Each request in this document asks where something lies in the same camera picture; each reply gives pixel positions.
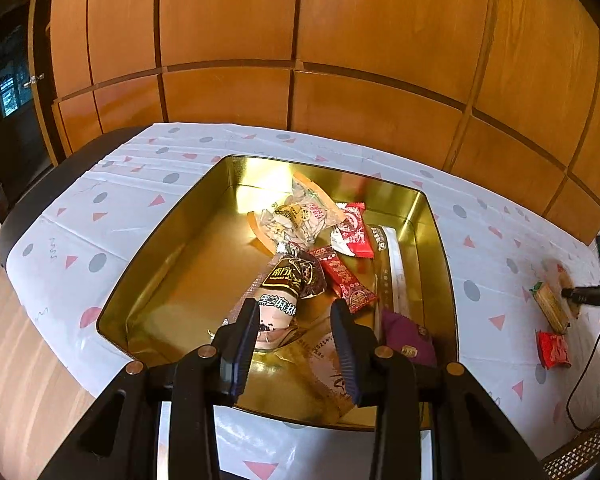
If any gold metal tin box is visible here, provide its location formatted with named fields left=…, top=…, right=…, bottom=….
left=96, top=155, right=460, bottom=433

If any black cable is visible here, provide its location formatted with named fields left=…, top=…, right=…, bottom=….
left=567, top=332, right=600, bottom=432

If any dark door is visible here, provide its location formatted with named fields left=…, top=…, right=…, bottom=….
left=0, top=0, right=58, bottom=193

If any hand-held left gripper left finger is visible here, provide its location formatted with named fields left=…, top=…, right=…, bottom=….
left=40, top=297, right=262, bottom=480

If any white gold long packet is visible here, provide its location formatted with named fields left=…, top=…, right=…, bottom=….
left=372, top=224, right=413, bottom=321

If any red patterned snack bar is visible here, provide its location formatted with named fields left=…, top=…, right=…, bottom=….
left=307, top=246, right=379, bottom=315

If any black sesame snack packet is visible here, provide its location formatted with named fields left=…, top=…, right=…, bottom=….
left=225, top=242, right=328, bottom=353

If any white patterned tablecloth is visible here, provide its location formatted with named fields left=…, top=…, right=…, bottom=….
left=5, top=121, right=600, bottom=480

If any clear cracker packet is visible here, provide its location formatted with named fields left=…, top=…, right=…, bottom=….
left=528, top=257, right=583, bottom=336

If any purple snack packet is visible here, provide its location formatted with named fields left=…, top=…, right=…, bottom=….
left=380, top=308, right=438, bottom=367

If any plain red snack packet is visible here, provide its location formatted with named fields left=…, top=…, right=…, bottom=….
left=535, top=330, right=572, bottom=370

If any wicker chair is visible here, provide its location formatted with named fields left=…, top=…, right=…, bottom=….
left=540, top=410, right=600, bottom=480

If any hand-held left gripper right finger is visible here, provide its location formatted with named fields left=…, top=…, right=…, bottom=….
left=329, top=298, right=543, bottom=480

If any dark table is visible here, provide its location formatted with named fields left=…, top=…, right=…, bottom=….
left=0, top=125, right=153, bottom=271

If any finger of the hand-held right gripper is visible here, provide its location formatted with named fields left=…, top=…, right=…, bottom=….
left=561, top=285, right=600, bottom=307

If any red white floral snack packet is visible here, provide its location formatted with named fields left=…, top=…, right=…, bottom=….
left=330, top=202, right=375, bottom=259

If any clear nut snack packet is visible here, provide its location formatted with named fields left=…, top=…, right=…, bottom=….
left=246, top=172, right=348, bottom=257

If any beige printed packet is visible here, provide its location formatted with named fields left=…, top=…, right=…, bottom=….
left=280, top=330, right=376, bottom=421

